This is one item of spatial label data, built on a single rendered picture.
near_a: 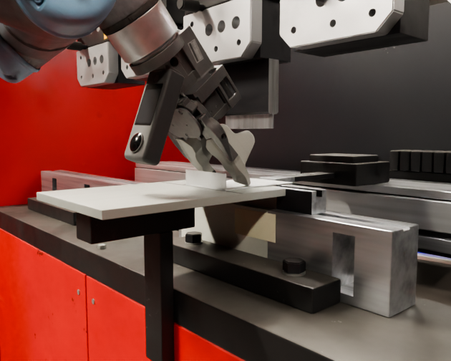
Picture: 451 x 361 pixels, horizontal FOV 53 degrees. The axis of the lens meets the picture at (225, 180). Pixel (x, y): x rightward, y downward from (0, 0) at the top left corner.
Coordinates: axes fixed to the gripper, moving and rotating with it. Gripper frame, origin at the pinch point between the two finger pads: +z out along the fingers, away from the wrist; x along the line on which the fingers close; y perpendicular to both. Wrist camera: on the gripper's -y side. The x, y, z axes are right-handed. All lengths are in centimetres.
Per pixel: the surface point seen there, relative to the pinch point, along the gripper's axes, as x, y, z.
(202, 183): 0.3, -3.0, -2.5
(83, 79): 48, 13, -13
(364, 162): -4.1, 22.7, 17.3
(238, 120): 3.3, 9.7, -2.8
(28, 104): 86, 11, -10
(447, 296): 76, 134, 247
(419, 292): 91, 129, 242
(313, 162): 3.6, 19.2, 14.7
